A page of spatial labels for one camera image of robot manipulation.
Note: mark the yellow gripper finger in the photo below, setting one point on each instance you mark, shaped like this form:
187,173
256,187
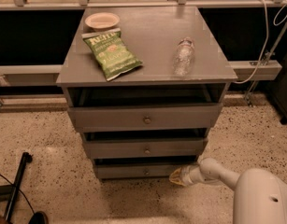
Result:
176,180
176,173

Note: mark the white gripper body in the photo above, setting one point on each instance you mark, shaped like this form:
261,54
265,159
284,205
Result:
188,176

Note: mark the grey bottom drawer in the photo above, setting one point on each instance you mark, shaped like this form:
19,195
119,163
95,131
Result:
137,170

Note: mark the grey drawer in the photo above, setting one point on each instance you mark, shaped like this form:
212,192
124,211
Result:
144,148
137,170
140,118

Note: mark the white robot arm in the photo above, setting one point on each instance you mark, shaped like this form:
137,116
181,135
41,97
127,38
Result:
259,196

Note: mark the grey middle drawer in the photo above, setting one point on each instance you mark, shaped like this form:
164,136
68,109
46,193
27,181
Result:
144,148

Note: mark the grey top drawer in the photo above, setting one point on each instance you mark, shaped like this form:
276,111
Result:
140,118

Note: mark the grey wooden drawer cabinet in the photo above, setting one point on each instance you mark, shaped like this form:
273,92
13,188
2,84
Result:
152,34

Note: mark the clear plastic water bottle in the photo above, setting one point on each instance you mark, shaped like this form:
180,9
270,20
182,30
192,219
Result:
183,57

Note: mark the dark cabinet at right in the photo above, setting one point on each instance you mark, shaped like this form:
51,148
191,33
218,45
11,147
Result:
278,93

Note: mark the black round foot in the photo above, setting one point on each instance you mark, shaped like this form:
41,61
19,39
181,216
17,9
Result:
39,218

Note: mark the green chip bag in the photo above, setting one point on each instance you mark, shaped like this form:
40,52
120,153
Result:
111,53

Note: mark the black stand leg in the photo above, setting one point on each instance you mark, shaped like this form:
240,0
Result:
9,192

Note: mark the beige paper bowl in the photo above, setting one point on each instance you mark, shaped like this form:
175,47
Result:
102,21

